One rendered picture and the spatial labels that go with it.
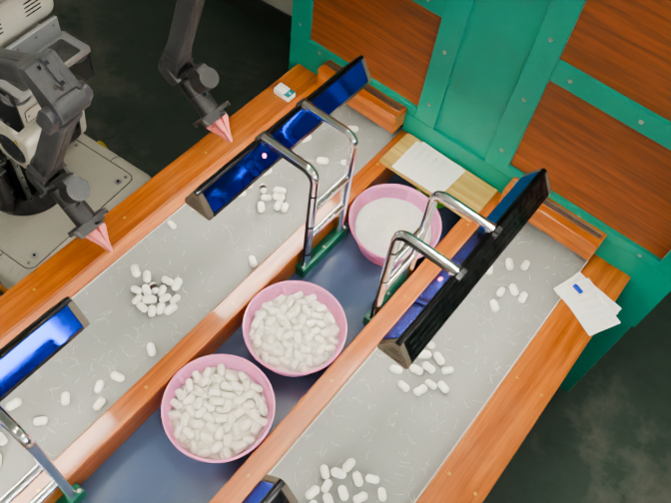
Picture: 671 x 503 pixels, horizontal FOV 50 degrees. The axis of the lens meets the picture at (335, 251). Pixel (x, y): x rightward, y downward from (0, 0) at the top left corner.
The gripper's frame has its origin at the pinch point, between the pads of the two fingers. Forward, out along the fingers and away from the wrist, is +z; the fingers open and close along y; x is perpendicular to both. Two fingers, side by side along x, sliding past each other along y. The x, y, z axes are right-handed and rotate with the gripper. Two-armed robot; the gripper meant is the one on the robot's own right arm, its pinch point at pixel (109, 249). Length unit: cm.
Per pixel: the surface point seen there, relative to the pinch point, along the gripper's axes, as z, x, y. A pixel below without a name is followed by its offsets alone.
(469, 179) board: 45, -35, 87
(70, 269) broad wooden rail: -0.8, 7.7, -9.1
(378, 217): 38, -23, 61
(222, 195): 0.6, -35.1, 17.9
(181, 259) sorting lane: 14.1, -2.1, 12.8
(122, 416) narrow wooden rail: 28.9, -17.6, -27.5
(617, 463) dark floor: 164, -34, 82
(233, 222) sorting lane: 15.3, -3.4, 31.2
